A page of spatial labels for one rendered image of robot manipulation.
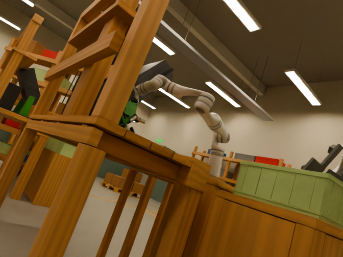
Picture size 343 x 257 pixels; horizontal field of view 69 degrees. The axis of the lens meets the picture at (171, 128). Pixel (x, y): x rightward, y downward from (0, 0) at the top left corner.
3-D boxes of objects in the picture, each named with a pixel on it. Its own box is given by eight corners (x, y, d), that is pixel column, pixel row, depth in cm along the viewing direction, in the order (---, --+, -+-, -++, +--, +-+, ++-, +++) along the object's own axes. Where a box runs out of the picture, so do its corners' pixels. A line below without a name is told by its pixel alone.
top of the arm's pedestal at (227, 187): (202, 184, 188) (204, 179, 189) (241, 197, 165) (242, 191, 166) (176, 173, 167) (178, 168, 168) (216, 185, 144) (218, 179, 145)
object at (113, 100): (41, 119, 220) (87, 26, 240) (118, 125, 102) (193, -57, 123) (30, 114, 214) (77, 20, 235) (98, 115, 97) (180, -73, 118)
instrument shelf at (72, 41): (94, 59, 216) (96, 55, 217) (153, 33, 146) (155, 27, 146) (67, 42, 202) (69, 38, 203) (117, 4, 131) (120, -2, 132)
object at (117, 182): (128, 193, 866) (136, 172, 881) (143, 200, 810) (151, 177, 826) (100, 184, 783) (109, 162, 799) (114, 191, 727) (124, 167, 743)
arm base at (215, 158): (211, 177, 173) (216, 153, 178) (221, 179, 166) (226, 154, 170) (201, 174, 168) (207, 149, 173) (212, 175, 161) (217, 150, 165)
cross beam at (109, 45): (49, 82, 213) (53, 72, 215) (118, 53, 111) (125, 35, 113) (43, 79, 210) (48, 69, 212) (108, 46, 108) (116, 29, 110)
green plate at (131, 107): (127, 121, 182) (134, 96, 190) (133, 118, 176) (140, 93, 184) (114, 113, 175) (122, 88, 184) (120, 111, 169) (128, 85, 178)
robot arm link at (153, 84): (143, 97, 156) (151, 90, 162) (159, 90, 145) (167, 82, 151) (137, 87, 154) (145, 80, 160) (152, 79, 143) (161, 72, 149)
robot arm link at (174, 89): (173, 76, 144) (166, 88, 142) (216, 94, 136) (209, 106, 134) (175, 85, 153) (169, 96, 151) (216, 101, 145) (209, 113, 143)
